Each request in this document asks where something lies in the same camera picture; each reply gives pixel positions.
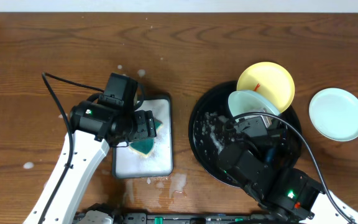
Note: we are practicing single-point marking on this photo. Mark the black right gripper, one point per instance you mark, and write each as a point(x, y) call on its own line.
point(278, 132)

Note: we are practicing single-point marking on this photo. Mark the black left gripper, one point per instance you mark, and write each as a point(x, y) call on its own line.
point(148, 124)

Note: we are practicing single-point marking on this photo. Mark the green and yellow sponge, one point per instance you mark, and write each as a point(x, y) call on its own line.
point(144, 147)

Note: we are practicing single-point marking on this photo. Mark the light green plate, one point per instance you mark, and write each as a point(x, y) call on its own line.
point(334, 114)
point(244, 101)

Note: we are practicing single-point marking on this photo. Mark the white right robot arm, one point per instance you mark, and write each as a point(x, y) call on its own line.
point(328, 208)

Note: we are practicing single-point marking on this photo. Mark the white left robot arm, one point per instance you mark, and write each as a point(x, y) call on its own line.
point(81, 155)

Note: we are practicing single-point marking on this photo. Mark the rectangular black soap tray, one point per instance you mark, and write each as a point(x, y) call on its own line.
point(154, 161)

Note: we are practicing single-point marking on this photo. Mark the round black tray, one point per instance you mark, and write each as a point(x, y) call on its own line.
point(205, 128)

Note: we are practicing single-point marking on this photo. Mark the yellow plate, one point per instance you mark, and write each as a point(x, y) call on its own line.
point(270, 80)

